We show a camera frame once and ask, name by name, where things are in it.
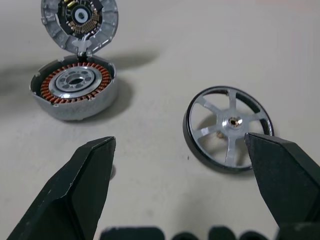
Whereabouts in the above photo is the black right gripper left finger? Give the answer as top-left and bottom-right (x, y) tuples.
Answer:
(0, 136), (117, 240)

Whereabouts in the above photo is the round silver metal disc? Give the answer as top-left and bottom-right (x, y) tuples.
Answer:
(29, 55), (119, 121)

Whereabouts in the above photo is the black-rimmed silver spoked rotor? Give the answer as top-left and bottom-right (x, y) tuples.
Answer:
(182, 86), (275, 174)

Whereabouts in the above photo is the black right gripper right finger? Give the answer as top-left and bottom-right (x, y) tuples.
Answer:
(244, 132), (320, 228)

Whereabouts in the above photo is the small silver metal part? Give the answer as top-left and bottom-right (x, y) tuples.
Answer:
(40, 0), (119, 56)

